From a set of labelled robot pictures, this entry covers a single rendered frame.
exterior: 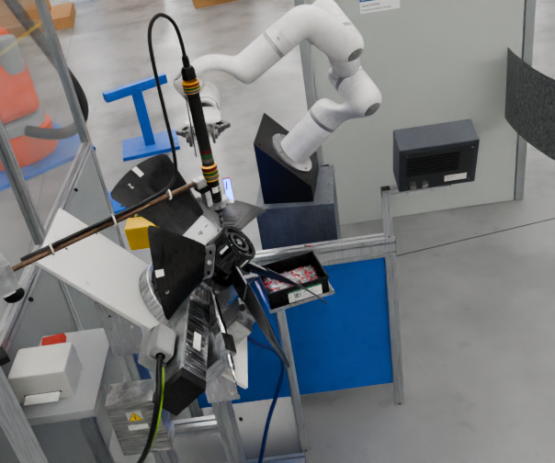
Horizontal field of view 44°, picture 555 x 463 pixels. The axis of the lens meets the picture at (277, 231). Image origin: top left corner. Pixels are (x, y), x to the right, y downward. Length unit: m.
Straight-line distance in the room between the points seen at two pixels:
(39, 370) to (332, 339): 1.18
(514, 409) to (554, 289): 0.82
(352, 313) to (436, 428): 0.61
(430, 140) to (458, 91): 1.63
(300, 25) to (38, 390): 1.28
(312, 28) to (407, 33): 1.74
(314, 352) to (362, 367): 0.22
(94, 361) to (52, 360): 0.16
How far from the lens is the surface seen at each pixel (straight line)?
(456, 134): 2.30
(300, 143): 2.54
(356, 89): 2.42
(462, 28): 3.77
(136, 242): 2.41
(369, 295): 2.62
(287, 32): 1.99
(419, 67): 3.78
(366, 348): 2.80
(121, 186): 1.91
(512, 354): 3.27
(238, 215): 2.10
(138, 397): 2.08
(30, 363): 2.13
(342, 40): 2.06
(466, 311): 3.47
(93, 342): 2.29
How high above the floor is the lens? 2.26
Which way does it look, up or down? 33 degrees down
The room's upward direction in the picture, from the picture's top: 10 degrees counter-clockwise
